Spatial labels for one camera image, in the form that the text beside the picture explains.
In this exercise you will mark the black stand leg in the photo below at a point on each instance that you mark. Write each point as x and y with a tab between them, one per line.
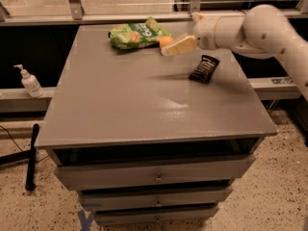
30	184

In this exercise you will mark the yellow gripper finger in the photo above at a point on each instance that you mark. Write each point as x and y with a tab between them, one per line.
185	44
197	16

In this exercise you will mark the grey drawer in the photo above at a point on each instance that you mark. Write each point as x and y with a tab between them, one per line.
94	177
155	214
156	199

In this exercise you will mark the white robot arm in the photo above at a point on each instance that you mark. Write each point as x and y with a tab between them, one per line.
262	32

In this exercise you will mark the green rice chip bag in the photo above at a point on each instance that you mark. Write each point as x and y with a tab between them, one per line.
137	35

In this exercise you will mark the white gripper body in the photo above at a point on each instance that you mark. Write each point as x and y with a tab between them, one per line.
204	32

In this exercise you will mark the white pump soap bottle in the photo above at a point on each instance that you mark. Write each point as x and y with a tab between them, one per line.
30	82

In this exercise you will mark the orange fruit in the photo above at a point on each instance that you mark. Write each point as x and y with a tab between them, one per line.
164	41

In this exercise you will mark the grey drawer cabinet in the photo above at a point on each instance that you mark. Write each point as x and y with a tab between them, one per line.
119	107

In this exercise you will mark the middle grey drawer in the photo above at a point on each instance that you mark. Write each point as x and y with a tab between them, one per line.
156	199

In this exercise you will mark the black snack bar wrapper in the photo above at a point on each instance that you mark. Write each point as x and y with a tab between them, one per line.
205	69

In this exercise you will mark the bottom grey drawer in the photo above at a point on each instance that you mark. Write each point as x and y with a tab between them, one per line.
155	214

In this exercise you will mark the top grey drawer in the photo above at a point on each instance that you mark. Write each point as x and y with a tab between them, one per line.
94	177

